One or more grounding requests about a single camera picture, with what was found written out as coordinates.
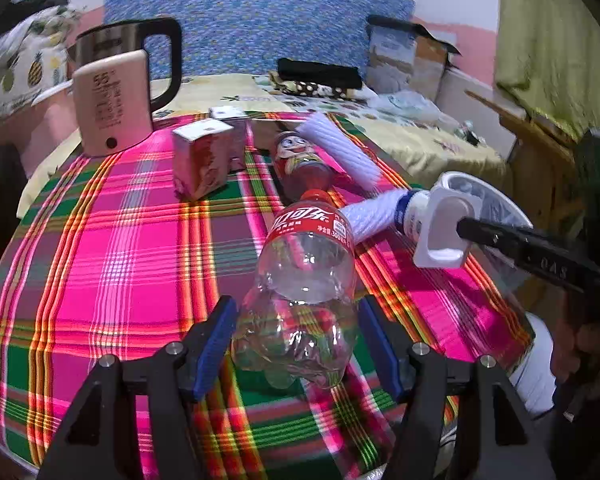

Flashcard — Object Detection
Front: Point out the clear cola plastic bottle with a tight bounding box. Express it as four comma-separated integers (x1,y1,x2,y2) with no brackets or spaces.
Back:
230,190,358,389

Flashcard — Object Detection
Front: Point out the white foam net sleeve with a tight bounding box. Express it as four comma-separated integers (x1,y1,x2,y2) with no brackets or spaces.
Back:
339,188,408,245

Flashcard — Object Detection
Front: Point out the red white milk carton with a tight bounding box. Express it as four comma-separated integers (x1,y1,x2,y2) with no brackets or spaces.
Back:
172,118,232,202

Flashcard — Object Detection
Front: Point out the red cartoon milk can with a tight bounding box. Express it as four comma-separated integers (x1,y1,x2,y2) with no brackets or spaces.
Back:
272,131,332,202

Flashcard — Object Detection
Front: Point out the purple white small carton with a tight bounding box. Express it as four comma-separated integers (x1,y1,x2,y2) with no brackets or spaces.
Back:
209,105,249,172

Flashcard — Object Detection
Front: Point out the purple foam net sleeve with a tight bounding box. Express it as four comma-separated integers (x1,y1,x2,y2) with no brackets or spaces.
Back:
296,113,381,192

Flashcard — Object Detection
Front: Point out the white round trash bin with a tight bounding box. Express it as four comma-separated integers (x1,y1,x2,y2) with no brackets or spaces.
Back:
437,171,533,292

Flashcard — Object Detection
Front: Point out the person right hand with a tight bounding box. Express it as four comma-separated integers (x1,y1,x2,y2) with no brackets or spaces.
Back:
550,302,600,415

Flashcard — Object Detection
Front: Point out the wooden round side table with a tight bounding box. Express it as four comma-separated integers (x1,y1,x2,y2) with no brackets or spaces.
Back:
466,90,584,235

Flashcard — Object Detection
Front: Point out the pink plaid tablecloth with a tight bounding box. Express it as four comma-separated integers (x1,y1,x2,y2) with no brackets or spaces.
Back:
0,122,532,479

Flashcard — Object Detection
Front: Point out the yellow pineapple bed sheet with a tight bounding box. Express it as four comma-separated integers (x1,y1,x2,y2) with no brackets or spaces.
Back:
16,74,513,219

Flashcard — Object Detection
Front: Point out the white plastic bag on bed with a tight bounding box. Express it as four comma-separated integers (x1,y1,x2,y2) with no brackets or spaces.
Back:
367,89,460,131

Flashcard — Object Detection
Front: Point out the green curtain cloth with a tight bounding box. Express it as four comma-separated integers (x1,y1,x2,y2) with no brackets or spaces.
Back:
494,0,600,141

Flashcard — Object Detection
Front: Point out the cardboard box with bag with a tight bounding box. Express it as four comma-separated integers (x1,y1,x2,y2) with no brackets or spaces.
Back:
366,14,460,101

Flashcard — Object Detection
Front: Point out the black folded clothing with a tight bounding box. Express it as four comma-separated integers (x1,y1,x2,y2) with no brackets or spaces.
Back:
277,58,363,90

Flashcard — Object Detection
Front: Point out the black bag on floor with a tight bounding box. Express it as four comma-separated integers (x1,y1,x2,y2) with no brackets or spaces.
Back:
0,143,28,258

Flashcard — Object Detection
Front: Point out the polka dot brown cloth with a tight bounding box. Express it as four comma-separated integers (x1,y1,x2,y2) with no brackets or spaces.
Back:
268,70,376,101

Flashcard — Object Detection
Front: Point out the blue floral mattress headboard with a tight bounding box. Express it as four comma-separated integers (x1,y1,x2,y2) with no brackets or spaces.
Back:
104,0,415,76

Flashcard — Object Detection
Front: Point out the pineapple print bedding pile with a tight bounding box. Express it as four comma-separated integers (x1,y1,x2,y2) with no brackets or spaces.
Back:
0,0,82,120

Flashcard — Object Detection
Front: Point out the steel electric kettle black handle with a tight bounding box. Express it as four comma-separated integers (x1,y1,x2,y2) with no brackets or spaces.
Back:
66,16,184,114

